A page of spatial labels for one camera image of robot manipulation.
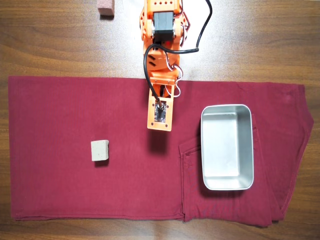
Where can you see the dark red cloth trousers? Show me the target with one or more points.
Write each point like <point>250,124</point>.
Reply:
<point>75,187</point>

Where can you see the rectangular metal tray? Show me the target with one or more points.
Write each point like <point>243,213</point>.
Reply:
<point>226,150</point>

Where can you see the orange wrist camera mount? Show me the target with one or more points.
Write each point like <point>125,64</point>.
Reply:
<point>151,117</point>

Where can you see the reddish brown block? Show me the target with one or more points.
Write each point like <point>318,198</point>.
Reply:
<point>106,8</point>

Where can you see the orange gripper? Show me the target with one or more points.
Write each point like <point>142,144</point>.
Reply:
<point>163,92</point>

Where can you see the beige cube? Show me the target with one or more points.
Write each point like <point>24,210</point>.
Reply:
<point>100,150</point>

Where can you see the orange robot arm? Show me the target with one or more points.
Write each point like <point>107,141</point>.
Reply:
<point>149,30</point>

